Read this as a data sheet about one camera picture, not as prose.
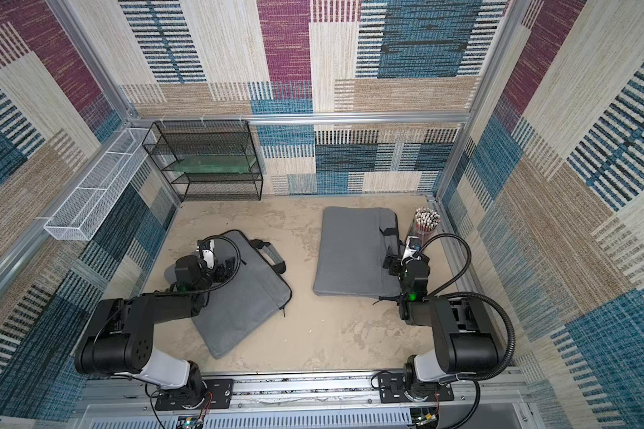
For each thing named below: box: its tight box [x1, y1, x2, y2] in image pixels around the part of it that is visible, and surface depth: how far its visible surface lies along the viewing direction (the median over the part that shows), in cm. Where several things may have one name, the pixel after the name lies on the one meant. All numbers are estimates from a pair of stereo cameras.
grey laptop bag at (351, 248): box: [313, 206, 405, 299], surface depth 100 cm
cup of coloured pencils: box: [414, 206, 441, 251], surface depth 91 cm
